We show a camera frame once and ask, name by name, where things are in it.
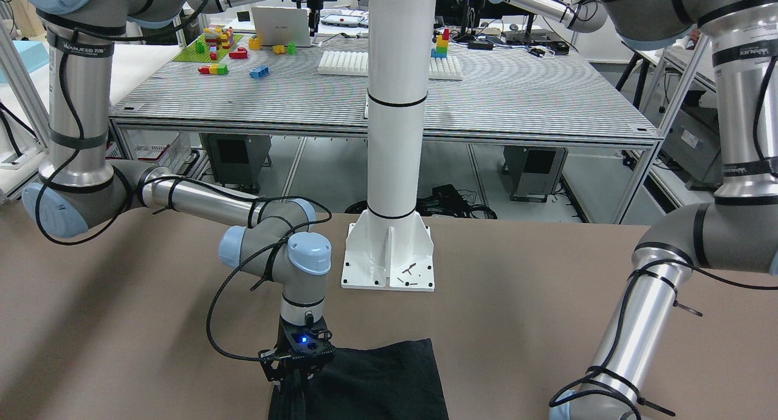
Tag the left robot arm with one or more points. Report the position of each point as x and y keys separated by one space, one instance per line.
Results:
x=737 y=231

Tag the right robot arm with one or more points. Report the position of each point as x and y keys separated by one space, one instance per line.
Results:
x=80 y=189

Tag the black graphic t-shirt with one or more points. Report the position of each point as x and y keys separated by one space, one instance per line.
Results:
x=398 y=381

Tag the white plastic basket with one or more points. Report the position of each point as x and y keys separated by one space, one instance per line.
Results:
x=153 y=149

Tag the white laptop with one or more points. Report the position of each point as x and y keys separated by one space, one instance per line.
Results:
x=281 y=25

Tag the white mounting column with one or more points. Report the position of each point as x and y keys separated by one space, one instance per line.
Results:
x=389 y=247

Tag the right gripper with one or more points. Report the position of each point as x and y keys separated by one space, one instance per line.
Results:
x=271 y=369

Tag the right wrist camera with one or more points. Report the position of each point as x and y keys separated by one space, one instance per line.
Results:
x=297 y=349

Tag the green lego baseplate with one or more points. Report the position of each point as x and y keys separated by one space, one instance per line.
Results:
x=200 y=52

